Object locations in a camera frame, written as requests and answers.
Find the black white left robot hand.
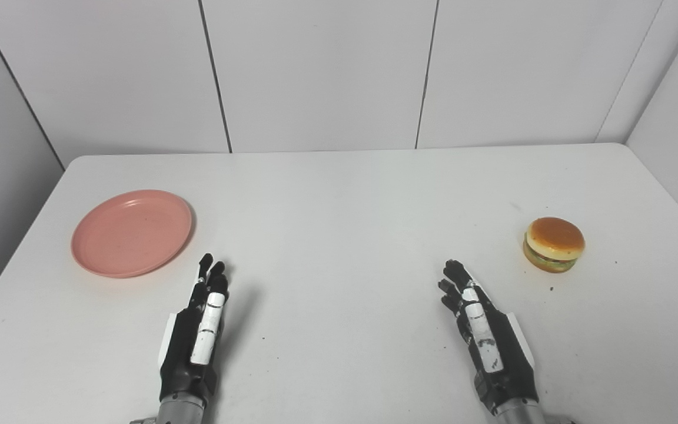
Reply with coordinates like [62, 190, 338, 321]
[158, 253, 231, 407]

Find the pink round plate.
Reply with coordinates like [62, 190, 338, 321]
[71, 189, 194, 279]

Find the toy hamburger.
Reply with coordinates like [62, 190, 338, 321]
[522, 217, 586, 274]

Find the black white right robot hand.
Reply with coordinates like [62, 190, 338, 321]
[438, 259, 541, 416]

